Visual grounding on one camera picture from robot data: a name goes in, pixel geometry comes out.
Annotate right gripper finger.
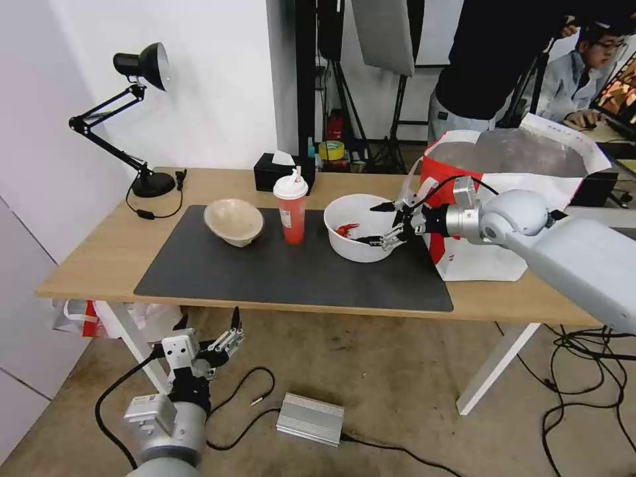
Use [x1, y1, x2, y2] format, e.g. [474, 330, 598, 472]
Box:
[370, 196, 416, 216]
[354, 223, 410, 251]

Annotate white pink plastic bag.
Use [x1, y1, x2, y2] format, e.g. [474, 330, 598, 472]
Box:
[97, 300, 184, 344]

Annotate white red takeout bag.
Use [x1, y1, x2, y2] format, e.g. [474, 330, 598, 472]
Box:
[402, 113, 613, 283]

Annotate red white plastic bag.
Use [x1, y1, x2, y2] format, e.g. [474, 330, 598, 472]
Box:
[52, 297, 103, 340]

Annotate white plastic bowl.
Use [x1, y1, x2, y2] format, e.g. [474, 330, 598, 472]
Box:
[323, 194, 416, 263]

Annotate white table leg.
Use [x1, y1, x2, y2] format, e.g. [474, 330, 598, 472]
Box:
[94, 300, 174, 394]
[456, 323, 541, 416]

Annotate yellow tape roll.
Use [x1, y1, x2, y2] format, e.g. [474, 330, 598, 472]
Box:
[319, 140, 346, 163]

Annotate black light stand tripod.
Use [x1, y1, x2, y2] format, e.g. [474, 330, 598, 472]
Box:
[372, 74, 424, 174]
[317, 54, 372, 166]

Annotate red drink cup white lid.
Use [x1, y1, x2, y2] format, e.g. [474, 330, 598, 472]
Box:
[272, 168, 309, 245]

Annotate black desk mat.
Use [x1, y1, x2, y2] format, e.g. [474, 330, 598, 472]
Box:
[134, 205, 454, 313]

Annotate silver power supply box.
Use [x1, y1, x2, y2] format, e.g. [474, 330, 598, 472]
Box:
[276, 392, 345, 447]

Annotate beige crumpled paper bowl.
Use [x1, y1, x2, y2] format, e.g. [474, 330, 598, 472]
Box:
[203, 198, 265, 248]

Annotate black tissue box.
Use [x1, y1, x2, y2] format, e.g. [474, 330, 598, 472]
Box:
[253, 152, 317, 195]

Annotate black desk lamp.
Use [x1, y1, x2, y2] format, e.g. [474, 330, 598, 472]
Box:
[68, 42, 178, 199]

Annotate person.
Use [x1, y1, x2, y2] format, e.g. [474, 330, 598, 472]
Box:
[539, 19, 632, 131]
[428, 0, 580, 148]

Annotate white softbox panel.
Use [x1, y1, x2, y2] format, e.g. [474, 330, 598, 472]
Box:
[351, 0, 416, 78]

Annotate computer monitor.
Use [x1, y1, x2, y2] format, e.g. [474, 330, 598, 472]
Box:
[588, 57, 636, 129]

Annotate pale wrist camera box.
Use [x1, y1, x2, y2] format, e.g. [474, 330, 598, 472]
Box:
[162, 335, 200, 372]

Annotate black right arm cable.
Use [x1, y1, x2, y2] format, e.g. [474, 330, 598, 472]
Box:
[412, 176, 500, 235]

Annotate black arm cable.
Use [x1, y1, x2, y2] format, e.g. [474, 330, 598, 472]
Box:
[94, 355, 168, 470]
[412, 176, 500, 235]

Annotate black cable with metal tip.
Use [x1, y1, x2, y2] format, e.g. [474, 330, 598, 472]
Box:
[206, 367, 280, 451]

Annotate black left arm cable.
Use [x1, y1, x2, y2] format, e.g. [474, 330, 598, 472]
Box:
[94, 355, 168, 470]

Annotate black lamp cable with switch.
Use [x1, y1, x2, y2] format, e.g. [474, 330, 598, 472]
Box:
[125, 168, 187, 220]

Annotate black metal frame post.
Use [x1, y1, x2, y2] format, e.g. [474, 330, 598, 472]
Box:
[295, 0, 319, 161]

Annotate black power supply cable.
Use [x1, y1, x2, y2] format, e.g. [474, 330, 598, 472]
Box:
[340, 433, 466, 477]

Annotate black tangled floor cables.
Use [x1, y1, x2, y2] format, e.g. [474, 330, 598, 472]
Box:
[540, 323, 636, 477]

